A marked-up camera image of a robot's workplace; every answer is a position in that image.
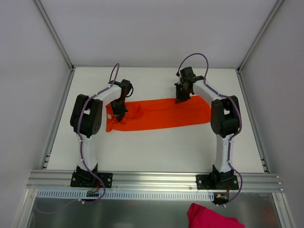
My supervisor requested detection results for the orange t-shirt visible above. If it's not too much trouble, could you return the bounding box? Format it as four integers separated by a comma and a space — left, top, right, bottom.
106, 95, 211, 132

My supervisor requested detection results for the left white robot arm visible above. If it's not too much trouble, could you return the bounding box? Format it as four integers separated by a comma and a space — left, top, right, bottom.
70, 79, 133, 188

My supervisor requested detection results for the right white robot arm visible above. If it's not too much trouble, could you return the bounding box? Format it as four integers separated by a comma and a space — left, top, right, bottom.
175, 67, 242, 190

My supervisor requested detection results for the pink t-shirt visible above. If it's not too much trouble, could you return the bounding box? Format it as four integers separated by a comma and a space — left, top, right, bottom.
187, 203, 245, 228

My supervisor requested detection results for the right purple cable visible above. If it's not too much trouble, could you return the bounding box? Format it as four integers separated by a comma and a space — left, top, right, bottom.
175, 53, 243, 190

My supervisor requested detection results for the slotted white cable duct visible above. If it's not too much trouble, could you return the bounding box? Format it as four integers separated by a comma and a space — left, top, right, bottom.
36, 189, 214, 202

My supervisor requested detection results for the left aluminium frame post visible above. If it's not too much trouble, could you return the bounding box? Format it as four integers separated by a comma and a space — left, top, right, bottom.
33, 0, 76, 71

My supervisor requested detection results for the aluminium frame post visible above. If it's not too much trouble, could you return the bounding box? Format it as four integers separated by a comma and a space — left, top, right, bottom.
33, 0, 76, 71
237, 0, 285, 72

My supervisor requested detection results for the aluminium mounting rail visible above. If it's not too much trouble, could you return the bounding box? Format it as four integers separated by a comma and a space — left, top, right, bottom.
26, 170, 284, 192

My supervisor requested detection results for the right aluminium frame post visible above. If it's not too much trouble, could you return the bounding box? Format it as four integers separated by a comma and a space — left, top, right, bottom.
237, 0, 285, 72

